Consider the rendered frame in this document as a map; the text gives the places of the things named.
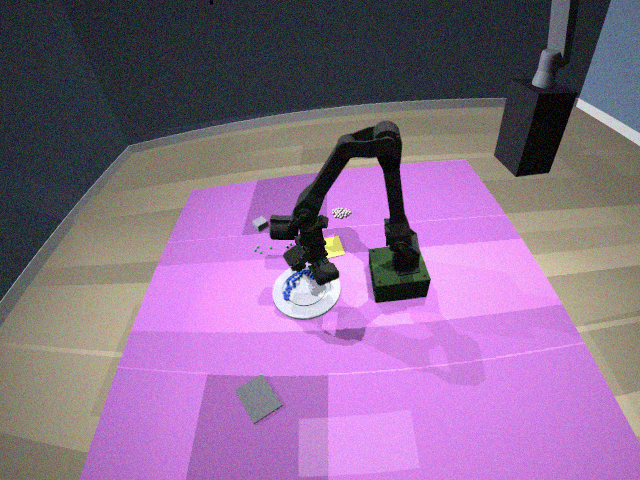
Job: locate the yellow flat sheet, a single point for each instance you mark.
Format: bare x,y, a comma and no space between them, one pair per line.
334,247

